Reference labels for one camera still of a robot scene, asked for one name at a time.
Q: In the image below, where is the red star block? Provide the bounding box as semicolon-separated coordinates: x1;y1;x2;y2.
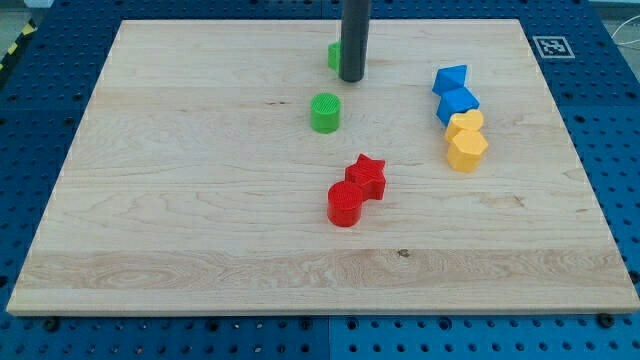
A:
345;154;386;200

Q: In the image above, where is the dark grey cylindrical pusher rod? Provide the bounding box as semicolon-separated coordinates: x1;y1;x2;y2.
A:
339;0;371;83

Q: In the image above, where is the blue triangular block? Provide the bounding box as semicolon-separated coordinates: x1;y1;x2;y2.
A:
432;64;467;96

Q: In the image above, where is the yellow hexagon block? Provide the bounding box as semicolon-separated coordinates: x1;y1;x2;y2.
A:
446;130;489;173

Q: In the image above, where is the green star block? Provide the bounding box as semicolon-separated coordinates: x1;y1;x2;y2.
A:
327;41;341;73

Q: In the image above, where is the white fiducial marker tag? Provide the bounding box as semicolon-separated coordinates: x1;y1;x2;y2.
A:
533;35;575;59

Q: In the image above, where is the yellow heart block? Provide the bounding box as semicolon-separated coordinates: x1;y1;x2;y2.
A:
445;109;484;142

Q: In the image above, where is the green cylinder block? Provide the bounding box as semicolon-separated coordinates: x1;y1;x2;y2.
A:
310;93;341;134

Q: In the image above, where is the yellow black hazard tape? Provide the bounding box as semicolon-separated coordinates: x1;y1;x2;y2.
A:
1;18;38;72

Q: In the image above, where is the wooden board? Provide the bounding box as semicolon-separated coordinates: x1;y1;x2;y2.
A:
7;19;639;316

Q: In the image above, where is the red cylinder block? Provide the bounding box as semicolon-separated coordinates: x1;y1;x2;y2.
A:
327;181;364;227

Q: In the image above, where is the blue cube block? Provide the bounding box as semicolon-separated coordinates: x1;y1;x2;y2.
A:
436;87;480;126

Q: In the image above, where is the white cable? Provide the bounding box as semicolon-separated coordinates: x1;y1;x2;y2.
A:
610;13;640;48

